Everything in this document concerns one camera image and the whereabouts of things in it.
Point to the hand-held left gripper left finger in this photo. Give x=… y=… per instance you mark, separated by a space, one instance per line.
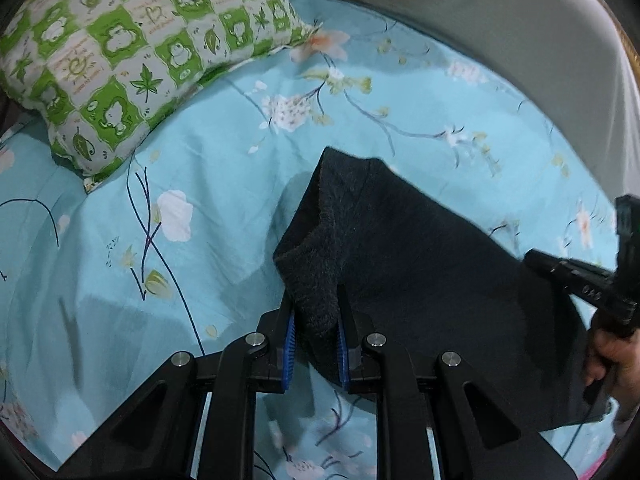
x=288 y=347

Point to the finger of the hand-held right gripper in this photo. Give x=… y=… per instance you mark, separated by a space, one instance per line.
x=560 y=270

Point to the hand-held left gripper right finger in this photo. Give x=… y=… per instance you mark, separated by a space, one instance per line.
x=343 y=355

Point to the dark navy pants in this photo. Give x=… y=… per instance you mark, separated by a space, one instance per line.
x=410 y=280

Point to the person's right hand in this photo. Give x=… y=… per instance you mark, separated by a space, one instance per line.
x=616 y=365

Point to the blue floral bed sheet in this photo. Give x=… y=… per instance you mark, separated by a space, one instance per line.
x=210 y=220

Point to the grey headboard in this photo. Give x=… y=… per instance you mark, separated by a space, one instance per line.
x=480 y=30

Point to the green patterned pillow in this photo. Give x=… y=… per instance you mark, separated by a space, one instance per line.
x=135 y=55

